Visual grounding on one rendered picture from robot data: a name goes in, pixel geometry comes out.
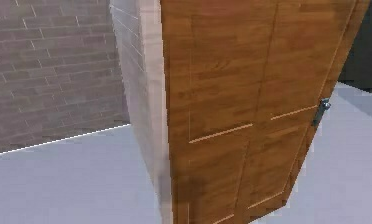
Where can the brown wooden room door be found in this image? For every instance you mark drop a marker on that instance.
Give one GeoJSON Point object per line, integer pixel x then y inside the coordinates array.
{"type": "Point", "coordinates": [227, 100]}

